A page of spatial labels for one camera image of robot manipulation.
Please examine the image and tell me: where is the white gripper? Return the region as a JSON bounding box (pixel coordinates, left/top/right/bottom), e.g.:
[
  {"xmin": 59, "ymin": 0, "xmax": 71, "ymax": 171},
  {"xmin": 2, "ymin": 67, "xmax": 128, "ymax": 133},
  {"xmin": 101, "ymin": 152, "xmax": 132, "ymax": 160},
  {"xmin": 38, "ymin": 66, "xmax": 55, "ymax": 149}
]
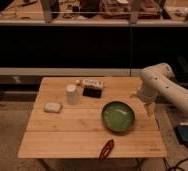
[{"xmin": 130, "ymin": 86, "xmax": 157, "ymax": 116}]

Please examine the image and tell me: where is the white ceramic cup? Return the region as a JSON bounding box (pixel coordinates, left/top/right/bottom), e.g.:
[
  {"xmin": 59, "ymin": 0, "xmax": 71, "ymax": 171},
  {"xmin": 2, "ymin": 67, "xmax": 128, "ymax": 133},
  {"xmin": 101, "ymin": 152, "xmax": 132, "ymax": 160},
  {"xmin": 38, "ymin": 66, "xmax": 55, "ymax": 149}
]
[{"xmin": 66, "ymin": 84, "xmax": 78, "ymax": 105}]

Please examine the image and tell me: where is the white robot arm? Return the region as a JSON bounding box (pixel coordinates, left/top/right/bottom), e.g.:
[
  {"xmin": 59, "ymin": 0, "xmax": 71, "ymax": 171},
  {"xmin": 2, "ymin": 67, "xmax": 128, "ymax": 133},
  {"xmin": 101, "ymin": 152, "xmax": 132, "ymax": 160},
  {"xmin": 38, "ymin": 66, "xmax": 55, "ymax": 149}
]
[{"xmin": 136, "ymin": 63, "xmax": 188, "ymax": 115}]

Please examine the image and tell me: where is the green ceramic bowl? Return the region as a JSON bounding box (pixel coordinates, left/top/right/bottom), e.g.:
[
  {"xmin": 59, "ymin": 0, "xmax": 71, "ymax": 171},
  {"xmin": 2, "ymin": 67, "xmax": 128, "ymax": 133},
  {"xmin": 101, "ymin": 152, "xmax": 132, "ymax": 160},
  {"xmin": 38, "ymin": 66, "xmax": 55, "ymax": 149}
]
[{"xmin": 101, "ymin": 101, "xmax": 135, "ymax": 133}]

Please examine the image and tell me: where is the black rectangular block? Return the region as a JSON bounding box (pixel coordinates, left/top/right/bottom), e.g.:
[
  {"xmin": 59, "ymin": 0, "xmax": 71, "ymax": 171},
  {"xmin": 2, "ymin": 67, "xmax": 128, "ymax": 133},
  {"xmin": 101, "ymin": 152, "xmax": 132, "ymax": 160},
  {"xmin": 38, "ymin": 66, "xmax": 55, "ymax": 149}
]
[{"xmin": 83, "ymin": 88, "xmax": 102, "ymax": 98}]

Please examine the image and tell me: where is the black pedal box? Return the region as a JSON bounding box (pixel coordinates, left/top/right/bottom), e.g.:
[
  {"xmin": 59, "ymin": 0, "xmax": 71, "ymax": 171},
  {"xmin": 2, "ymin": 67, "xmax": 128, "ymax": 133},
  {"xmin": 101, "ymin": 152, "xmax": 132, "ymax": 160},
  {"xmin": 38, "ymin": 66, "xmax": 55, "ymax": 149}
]
[{"xmin": 174, "ymin": 125, "xmax": 188, "ymax": 144}]

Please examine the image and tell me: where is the wooden folding table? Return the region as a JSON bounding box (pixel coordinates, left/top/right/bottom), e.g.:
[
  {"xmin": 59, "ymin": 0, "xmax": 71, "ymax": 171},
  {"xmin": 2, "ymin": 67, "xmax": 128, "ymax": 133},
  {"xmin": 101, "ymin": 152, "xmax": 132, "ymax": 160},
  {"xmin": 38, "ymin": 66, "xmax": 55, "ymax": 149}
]
[{"xmin": 18, "ymin": 77, "xmax": 166, "ymax": 159}]

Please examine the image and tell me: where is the white soap bar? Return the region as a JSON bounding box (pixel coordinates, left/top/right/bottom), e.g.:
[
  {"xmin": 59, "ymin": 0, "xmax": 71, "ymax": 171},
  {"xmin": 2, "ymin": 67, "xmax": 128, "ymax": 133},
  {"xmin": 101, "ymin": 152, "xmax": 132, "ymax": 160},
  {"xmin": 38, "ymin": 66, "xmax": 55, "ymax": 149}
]
[{"xmin": 43, "ymin": 102, "xmax": 62, "ymax": 113}]

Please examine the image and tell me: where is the long shelf bench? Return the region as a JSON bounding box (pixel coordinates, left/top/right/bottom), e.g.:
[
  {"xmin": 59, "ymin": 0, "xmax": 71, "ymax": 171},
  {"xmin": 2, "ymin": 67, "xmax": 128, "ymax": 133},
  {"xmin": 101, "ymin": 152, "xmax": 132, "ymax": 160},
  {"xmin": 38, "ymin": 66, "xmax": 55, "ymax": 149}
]
[{"xmin": 0, "ymin": 0, "xmax": 188, "ymax": 27}]

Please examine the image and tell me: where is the black cable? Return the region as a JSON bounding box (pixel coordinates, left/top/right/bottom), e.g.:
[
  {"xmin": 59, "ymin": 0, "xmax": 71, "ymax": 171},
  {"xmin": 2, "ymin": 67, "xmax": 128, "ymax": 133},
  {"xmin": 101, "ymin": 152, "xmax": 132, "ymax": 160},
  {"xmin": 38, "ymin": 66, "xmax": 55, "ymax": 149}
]
[{"xmin": 162, "ymin": 142, "xmax": 188, "ymax": 171}]

